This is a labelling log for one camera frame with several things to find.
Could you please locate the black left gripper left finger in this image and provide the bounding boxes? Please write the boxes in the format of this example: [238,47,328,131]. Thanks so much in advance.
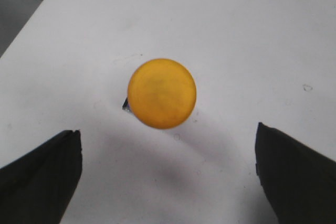
[1,130,82,223]

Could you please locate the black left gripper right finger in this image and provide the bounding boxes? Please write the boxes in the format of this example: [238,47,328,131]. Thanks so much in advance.
[255,123,335,223]

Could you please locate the yellow mushroom push button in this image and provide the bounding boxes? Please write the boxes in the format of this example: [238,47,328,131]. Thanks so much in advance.
[127,58,197,130]

